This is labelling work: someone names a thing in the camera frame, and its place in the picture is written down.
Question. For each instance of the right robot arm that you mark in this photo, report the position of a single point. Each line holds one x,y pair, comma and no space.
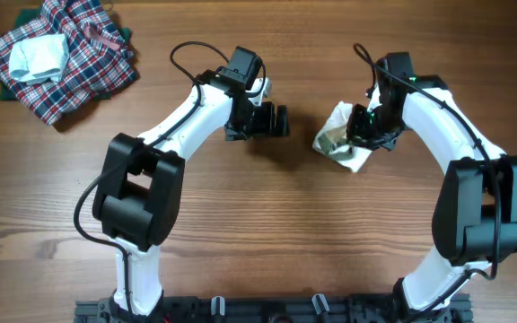
474,224

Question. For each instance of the light blue folded garment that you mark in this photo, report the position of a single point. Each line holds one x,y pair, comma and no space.
40,59

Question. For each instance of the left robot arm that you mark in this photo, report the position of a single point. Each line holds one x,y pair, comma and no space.
137,195

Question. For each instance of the white baby shirt tan sleeves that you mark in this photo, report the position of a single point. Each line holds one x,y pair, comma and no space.
332,143

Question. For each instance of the plaid flannel shirt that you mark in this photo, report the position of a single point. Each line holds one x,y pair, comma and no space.
99,59

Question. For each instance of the dark green folded cloth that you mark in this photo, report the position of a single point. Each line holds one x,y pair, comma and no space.
28,14

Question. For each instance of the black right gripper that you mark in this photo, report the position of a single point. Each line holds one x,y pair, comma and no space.
358,126

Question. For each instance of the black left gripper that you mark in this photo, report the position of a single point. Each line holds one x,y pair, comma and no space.
265,126

